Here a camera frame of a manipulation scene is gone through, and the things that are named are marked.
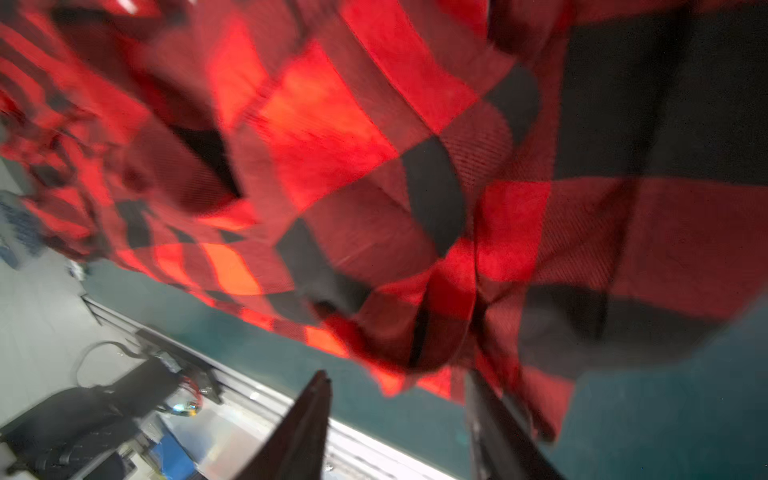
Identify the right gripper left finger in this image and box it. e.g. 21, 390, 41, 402
235, 370, 332, 480

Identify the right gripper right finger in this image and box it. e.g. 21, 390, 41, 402
465, 370, 563, 480

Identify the red black plaid shirt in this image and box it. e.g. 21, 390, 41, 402
1, 1, 767, 437

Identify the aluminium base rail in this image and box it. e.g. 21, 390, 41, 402
82, 294, 453, 479

